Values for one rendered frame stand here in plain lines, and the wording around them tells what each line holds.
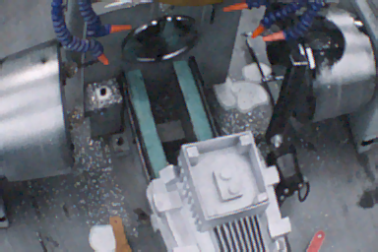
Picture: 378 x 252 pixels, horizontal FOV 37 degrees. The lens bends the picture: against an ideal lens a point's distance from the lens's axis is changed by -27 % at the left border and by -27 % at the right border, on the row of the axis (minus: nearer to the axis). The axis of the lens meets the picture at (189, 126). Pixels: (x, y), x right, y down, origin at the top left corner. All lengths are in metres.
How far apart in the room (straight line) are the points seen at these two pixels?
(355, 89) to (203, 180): 0.37
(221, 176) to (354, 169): 0.54
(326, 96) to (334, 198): 0.32
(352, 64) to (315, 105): 0.13
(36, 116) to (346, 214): 0.74
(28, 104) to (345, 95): 0.59
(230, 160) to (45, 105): 0.30
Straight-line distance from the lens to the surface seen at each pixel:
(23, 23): 1.63
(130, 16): 1.19
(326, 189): 1.43
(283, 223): 1.07
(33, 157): 1.09
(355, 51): 1.21
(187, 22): 1.24
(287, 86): 1.06
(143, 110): 1.31
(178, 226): 1.06
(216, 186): 1.04
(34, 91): 1.06
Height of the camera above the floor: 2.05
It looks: 61 degrees down
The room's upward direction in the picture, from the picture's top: 12 degrees clockwise
